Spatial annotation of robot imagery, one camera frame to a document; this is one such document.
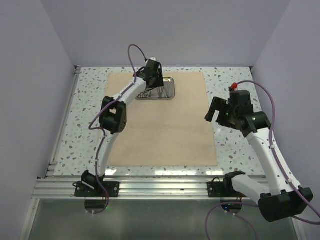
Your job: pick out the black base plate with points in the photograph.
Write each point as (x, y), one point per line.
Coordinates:
(82, 190)
(216, 189)

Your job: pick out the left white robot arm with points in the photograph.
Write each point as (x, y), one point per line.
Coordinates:
(112, 118)

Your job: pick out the aluminium mounting rail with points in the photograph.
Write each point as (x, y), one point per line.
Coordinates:
(130, 188)

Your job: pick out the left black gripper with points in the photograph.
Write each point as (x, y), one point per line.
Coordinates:
(159, 82)

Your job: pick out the steel tweezers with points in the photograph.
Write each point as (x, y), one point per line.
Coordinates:
(160, 91)

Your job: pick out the beige cloth wrap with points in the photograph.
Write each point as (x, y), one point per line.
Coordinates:
(168, 133)

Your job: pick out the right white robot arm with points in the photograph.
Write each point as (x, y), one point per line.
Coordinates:
(284, 196)

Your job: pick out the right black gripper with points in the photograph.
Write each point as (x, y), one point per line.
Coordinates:
(219, 104)

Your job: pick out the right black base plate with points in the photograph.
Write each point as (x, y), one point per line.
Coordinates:
(216, 189)

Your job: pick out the steel instrument tray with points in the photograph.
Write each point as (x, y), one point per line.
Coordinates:
(169, 83)

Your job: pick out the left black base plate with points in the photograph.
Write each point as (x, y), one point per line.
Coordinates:
(82, 190)

